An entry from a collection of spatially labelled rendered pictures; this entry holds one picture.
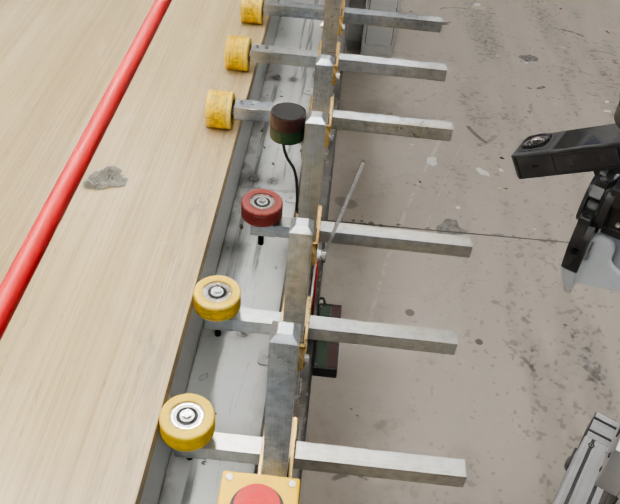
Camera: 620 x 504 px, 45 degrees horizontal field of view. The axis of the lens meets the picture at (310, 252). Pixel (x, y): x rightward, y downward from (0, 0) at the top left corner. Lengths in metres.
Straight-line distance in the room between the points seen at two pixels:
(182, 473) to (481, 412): 1.16
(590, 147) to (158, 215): 0.93
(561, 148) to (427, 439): 1.62
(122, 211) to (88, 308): 0.25
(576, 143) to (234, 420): 0.95
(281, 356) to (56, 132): 0.93
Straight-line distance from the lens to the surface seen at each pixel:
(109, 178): 1.52
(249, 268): 1.73
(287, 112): 1.28
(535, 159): 0.71
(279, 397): 0.96
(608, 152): 0.68
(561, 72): 4.09
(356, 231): 1.48
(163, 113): 1.72
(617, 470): 1.13
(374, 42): 3.79
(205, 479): 1.40
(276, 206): 1.45
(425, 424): 2.27
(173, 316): 1.25
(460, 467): 1.18
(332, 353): 1.46
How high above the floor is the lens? 1.83
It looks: 43 degrees down
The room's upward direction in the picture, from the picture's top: 5 degrees clockwise
